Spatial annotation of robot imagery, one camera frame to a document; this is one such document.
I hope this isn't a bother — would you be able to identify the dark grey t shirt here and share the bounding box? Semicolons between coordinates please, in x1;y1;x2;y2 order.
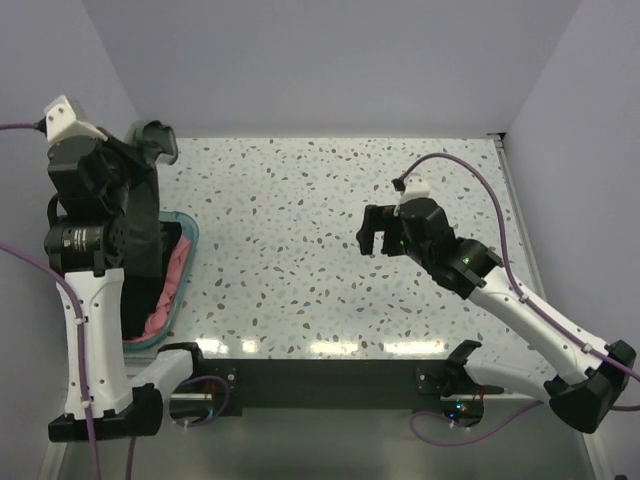
116;120;178;283

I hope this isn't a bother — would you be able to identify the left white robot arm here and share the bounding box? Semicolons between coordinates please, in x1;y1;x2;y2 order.
45;134;207;443

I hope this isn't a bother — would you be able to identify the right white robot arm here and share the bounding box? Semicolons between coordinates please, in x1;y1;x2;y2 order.
356;198;637;434

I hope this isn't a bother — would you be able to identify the teal plastic laundry basket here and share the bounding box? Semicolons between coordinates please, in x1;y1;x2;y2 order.
123;211;200;354

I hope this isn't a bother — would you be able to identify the pink t shirt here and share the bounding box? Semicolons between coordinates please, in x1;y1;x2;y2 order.
141;234;192;342

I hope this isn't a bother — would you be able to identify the black t shirt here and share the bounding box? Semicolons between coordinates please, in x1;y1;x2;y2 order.
121;222;182;340

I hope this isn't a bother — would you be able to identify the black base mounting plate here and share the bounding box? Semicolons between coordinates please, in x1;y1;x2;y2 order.
169;359;497;420

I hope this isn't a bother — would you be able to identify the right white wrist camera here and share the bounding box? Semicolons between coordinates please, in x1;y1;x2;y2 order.
392;172;431;216

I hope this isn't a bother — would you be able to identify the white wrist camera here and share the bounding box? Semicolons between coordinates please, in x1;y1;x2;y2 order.
392;172;431;216
44;95;107;145

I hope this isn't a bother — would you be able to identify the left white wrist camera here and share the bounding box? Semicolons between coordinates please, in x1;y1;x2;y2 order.
44;95;107;145

